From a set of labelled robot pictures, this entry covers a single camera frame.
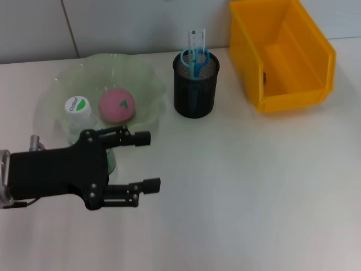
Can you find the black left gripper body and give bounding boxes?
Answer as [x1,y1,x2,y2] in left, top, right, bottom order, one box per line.
[7,129,111,212]

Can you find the pink peach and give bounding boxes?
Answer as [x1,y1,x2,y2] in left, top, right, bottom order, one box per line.
[98,88,137,124]

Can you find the clear water bottle green label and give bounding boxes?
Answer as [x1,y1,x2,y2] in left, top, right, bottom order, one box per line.
[64,95,118,173]

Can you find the blue scissors with blade cover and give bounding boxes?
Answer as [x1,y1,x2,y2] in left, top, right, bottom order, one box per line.
[180,47,211,111]

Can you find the transparent plastic ruler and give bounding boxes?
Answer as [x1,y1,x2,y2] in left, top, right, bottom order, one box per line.
[188,28,206,82]

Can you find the black mesh pen cup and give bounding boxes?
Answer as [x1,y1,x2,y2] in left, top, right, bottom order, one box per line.
[172,52,221,119]

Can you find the green glass fruit plate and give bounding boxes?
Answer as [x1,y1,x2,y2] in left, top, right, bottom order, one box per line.
[35,53,168,142]

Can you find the yellow plastic storage bin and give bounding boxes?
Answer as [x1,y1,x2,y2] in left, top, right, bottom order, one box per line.
[229,0,337,113]

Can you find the left gripper cable with plugs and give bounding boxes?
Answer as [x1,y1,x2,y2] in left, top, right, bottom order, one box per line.
[0,134,46,209]

